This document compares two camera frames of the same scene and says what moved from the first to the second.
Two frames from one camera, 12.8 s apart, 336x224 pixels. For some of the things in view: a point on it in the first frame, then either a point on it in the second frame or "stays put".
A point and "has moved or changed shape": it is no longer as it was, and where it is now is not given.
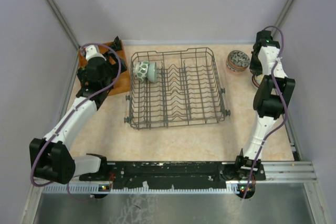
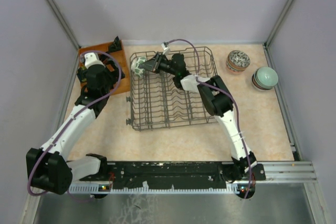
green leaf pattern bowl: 140,70 has moved or changed shape
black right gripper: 253,68 → 150,65
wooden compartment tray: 121,84 stays put
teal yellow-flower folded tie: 82,74 stays put
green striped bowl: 151,72 has moved or changed shape
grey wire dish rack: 187,90 stays put
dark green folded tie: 117,44 stays put
